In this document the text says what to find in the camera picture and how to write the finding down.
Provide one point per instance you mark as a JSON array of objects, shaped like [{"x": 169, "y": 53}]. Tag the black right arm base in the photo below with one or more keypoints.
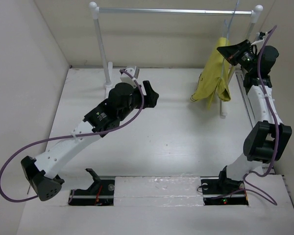
[{"x": 217, "y": 193}]

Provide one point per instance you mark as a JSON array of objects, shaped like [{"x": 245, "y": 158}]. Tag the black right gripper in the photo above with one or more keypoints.
[{"x": 232, "y": 52}]

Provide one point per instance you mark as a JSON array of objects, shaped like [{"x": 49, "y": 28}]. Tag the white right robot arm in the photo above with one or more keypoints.
[{"x": 267, "y": 140}]

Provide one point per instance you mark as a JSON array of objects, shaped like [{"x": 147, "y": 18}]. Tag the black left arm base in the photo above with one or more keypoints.
[{"x": 97, "y": 194}]

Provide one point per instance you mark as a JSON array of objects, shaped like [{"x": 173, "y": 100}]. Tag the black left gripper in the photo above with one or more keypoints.
[{"x": 150, "y": 99}]

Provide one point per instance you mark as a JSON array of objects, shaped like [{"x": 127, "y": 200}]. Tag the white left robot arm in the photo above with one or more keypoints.
[{"x": 42, "y": 171}]

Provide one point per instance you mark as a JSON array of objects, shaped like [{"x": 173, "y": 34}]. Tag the yellow-green trousers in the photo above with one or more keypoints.
[{"x": 213, "y": 80}]

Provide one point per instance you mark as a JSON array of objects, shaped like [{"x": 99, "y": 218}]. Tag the light blue wire hanger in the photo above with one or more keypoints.
[{"x": 228, "y": 27}]

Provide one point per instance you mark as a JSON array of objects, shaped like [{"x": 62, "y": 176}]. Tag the aluminium rail at right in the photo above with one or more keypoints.
[{"x": 240, "y": 79}]

